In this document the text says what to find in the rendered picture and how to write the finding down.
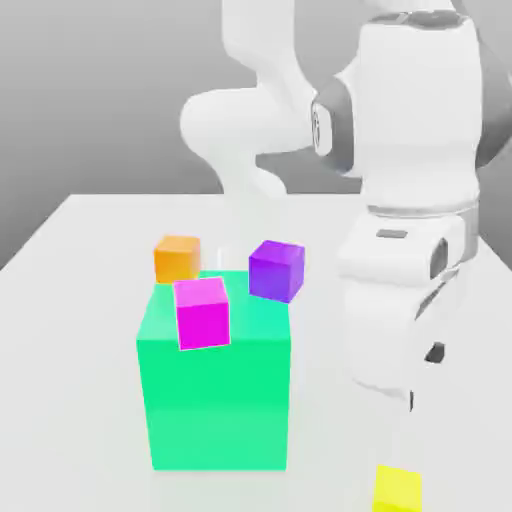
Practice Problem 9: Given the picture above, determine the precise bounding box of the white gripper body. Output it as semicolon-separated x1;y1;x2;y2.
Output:
342;270;461;414

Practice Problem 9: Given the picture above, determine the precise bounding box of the small magenta cube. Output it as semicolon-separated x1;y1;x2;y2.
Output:
172;276;232;352

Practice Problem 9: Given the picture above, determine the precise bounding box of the small orange cube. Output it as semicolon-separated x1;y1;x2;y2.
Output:
153;234;202;285

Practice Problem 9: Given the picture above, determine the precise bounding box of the small purple cube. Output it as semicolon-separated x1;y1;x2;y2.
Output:
248;239;306;304

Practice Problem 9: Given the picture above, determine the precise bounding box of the large green box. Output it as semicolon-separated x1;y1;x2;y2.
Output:
135;270;292;472

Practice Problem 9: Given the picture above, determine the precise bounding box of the small yellow cube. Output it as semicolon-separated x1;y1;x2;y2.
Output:
372;464;424;512

